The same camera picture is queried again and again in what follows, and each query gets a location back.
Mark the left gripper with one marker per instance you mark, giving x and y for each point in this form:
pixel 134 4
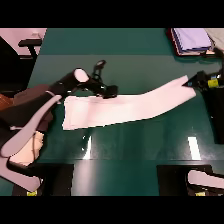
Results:
pixel 111 91

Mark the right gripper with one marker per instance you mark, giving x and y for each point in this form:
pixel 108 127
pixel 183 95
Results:
pixel 202 80

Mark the white garment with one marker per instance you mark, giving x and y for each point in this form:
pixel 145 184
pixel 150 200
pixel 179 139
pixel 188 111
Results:
pixel 116 111

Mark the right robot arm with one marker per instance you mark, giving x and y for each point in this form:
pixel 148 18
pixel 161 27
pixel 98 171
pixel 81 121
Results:
pixel 215 100

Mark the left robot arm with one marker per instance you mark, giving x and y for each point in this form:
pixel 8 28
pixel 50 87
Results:
pixel 25 135

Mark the lavender garment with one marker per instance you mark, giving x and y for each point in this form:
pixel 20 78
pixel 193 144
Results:
pixel 193 38

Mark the pale grey garment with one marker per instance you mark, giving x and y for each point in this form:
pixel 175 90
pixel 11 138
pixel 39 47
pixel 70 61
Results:
pixel 216 35

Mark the brown garment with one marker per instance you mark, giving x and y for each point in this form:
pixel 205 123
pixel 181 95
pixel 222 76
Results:
pixel 31 98

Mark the peach garment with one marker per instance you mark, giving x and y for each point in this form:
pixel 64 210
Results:
pixel 26 150

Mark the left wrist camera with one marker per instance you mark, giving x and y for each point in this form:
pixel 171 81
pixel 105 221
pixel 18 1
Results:
pixel 99 64

